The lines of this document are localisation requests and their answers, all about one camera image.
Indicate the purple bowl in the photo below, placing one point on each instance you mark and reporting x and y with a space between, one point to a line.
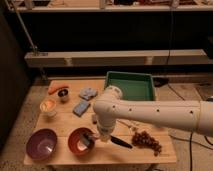
41 144

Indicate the blue sponge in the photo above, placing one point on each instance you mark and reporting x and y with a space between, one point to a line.
81 108

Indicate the wooden table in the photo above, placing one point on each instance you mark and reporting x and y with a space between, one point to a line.
64 122

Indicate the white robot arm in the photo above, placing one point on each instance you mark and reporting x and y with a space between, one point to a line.
192 116

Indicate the orange carrot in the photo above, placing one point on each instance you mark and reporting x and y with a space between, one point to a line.
53 89

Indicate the bunch of red grapes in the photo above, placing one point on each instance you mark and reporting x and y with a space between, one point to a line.
145 140

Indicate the white metal shelf beam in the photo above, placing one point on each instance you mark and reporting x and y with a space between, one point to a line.
117 58

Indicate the green plastic tray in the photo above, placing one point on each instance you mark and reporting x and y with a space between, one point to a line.
134 86

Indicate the red bowl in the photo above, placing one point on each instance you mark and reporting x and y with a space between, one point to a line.
76 146

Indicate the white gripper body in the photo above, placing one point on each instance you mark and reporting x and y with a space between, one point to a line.
104 137

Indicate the small metal cup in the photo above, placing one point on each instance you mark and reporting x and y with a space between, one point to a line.
63 95

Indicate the white cup orange inside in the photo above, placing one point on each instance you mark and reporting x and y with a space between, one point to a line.
48 107

